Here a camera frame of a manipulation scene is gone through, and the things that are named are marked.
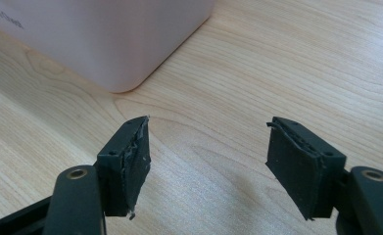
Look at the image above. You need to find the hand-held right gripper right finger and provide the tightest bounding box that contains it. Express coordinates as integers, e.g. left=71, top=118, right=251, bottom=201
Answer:
left=264, top=116, right=348, bottom=221

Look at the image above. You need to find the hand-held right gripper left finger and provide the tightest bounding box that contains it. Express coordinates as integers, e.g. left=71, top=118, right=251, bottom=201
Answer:
left=95, top=115, right=153, bottom=220

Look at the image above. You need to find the pink storage box with lid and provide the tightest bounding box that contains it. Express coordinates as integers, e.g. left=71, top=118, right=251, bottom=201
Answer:
left=0, top=0, right=216, bottom=94

